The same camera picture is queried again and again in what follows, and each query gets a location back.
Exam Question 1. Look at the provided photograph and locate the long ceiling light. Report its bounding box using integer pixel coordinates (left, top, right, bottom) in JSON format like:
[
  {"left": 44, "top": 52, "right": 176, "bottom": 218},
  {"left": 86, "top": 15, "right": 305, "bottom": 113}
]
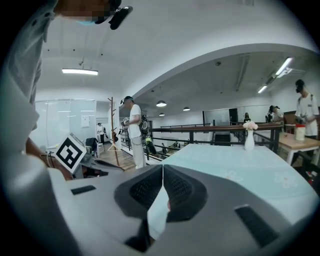
[{"left": 61, "top": 67, "right": 99, "bottom": 76}]

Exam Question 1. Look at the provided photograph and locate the black office chair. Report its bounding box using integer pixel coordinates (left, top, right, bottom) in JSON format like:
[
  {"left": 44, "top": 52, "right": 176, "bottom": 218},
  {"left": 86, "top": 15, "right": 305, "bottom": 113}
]
[{"left": 291, "top": 149, "right": 320, "bottom": 187}]

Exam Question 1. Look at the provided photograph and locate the person's grey hoodie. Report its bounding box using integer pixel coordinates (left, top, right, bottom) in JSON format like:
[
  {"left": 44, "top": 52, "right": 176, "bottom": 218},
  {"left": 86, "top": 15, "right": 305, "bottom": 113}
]
[{"left": 4, "top": 0, "right": 60, "bottom": 131}]

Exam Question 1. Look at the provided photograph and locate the wooden coat rack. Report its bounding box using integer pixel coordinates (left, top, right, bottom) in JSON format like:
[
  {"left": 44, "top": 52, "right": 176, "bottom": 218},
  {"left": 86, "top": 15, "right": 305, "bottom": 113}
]
[{"left": 107, "top": 96, "right": 126, "bottom": 168}]

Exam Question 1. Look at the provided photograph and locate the light wooden table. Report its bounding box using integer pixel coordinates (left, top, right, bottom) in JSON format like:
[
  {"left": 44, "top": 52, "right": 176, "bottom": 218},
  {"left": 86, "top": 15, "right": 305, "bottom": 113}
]
[{"left": 277, "top": 131, "right": 320, "bottom": 166}]

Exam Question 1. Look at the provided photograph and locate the light blue flowered tablecloth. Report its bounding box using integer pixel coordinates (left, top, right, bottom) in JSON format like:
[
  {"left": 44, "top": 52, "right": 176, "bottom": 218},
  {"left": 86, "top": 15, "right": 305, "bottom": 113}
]
[{"left": 147, "top": 143, "right": 318, "bottom": 241}]

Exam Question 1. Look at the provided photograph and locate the cream plastic tub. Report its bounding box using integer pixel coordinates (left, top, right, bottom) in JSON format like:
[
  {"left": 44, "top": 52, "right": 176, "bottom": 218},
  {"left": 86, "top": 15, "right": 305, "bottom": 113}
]
[{"left": 294, "top": 123, "right": 307, "bottom": 142}]

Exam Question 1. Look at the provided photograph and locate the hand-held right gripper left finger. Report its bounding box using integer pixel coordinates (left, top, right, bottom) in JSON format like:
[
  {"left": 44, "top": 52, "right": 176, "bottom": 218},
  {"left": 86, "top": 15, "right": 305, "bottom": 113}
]
[{"left": 47, "top": 164, "right": 165, "bottom": 253}]

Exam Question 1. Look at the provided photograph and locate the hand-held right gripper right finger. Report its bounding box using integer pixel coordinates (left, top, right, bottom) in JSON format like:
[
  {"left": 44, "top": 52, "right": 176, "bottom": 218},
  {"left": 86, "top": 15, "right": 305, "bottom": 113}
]
[{"left": 149, "top": 164, "right": 294, "bottom": 252}]

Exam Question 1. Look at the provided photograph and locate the person's head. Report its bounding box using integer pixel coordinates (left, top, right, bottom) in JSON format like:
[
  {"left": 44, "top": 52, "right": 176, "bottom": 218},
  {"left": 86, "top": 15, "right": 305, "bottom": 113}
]
[{"left": 53, "top": 0, "right": 122, "bottom": 26}]

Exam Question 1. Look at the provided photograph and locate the person's left forearm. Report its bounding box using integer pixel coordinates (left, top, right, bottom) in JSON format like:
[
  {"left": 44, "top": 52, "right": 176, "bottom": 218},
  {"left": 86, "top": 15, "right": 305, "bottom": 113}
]
[{"left": 24, "top": 136, "right": 74, "bottom": 181}]

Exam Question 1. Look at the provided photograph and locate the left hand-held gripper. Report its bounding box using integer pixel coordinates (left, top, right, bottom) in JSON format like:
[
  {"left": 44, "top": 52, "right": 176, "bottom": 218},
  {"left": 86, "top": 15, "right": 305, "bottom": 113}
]
[{"left": 55, "top": 132, "right": 126, "bottom": 180}]

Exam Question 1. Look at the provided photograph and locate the black railing wooden handrail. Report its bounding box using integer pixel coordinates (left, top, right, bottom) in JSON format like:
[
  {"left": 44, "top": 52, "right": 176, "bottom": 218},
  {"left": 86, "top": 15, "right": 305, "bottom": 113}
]
[{"left": 147, "top": 124, "right": 285, "bottom": 161}]

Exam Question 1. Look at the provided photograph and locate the black chair with jacket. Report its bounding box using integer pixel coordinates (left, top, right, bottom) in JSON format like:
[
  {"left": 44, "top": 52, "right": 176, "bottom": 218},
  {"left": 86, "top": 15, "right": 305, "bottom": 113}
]
[{"left": 85, "top": 137, "right": 100, "bottom": 159}]

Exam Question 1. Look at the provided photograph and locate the white vase with pink flowers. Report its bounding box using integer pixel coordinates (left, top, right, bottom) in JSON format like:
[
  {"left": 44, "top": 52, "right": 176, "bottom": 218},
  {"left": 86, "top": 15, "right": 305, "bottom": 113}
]
[{"left": 242, "top": 121, "right": 259, "bottom": 152}]

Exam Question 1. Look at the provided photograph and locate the blue face mask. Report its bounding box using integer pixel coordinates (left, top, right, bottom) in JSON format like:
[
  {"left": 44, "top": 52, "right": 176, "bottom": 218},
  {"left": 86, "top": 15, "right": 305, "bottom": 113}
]
[{"left": 76, "top": 19, "right": 97, "bottom": 27}]

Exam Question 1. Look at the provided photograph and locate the black head-worn camera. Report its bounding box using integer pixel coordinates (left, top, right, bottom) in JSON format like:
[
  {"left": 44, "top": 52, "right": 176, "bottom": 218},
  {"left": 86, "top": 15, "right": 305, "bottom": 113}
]
[{"left": 94, "top": 0, "right": 134, "bottom": 31}]

